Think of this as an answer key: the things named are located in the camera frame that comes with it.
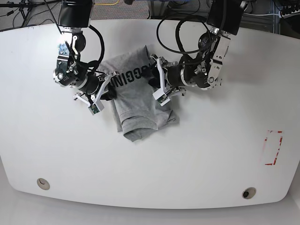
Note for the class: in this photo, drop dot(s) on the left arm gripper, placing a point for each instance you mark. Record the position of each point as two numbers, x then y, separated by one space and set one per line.
158 77

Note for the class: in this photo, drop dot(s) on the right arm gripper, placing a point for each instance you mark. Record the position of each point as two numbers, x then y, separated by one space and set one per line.
95 88

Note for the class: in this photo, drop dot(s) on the grey HUGO T-shirt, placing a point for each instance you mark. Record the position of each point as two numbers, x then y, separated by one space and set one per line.
137 114

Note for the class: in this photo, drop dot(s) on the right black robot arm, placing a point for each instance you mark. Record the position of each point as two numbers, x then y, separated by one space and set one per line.
74 16

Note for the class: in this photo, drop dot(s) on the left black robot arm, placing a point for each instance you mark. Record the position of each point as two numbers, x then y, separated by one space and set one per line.
201 67

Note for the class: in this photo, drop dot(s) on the black tripod stand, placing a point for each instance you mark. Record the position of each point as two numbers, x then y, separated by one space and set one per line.
23 8

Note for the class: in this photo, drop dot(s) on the red tape rectangle marking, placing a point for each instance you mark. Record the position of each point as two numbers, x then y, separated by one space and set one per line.
271 148

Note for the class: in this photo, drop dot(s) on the white power strip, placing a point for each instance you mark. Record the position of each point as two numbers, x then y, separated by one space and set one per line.
290 11

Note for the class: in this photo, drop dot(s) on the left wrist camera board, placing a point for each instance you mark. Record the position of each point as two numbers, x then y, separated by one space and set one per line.
161 97

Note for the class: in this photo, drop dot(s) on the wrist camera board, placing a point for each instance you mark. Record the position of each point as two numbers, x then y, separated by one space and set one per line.
96 108
161 97

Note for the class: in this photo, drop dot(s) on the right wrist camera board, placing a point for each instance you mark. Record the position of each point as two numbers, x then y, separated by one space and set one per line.
96 108

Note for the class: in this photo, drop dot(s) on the aluminium frame rail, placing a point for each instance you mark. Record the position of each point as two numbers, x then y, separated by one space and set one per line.
157 8

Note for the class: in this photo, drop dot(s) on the left table cable grommet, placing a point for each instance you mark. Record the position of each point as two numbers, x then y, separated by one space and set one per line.
43 184

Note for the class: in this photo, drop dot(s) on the table cable grommet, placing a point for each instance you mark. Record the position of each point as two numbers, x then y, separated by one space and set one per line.
43 184
249 193

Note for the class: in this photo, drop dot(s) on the right table cable grommet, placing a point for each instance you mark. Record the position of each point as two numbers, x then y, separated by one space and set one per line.
249 193

